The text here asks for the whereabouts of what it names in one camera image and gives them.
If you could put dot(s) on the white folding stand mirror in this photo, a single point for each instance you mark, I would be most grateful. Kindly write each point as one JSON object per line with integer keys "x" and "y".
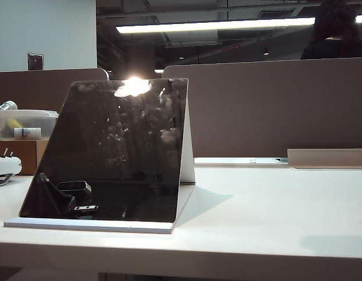
{"x": 110, "y": 152}

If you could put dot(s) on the brown desk partition panel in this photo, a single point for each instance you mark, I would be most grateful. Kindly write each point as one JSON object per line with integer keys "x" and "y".
{"x": 271, "y": 111}
{"x": 37, "y": 87}

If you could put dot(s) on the long fluorescent ceiling light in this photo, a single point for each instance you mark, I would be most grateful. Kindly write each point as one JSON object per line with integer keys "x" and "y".
{"x": 215, "y": 25}

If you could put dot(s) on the clear plastic storage box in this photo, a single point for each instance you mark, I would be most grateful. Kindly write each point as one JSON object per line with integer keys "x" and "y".
{"x": 28, "y": 123}

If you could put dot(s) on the white labelled tube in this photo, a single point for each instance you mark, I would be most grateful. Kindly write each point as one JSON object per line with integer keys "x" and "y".
{"x": 27, "y": 133}

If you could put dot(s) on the brown cardboard box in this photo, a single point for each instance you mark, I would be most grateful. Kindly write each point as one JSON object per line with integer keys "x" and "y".
{"x": 20, "y": 156}

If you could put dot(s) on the silver metal bottle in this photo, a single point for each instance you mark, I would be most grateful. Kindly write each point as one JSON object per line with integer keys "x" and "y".
{"x": 5, "y": 106}

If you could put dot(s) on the white handheld controller device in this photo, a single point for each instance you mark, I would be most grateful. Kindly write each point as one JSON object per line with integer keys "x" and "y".
{"x": 3, "y": 168}

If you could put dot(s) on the person in black top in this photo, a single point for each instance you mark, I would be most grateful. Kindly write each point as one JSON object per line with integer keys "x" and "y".
{"x": 335, "y": 32}

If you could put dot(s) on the white desk rear rail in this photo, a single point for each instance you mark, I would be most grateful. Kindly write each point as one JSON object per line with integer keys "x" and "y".
{"x": 239, "y": 161}

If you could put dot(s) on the dark wall switch plate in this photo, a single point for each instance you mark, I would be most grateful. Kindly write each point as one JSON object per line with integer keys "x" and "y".
{"x": 35, "y": 61}

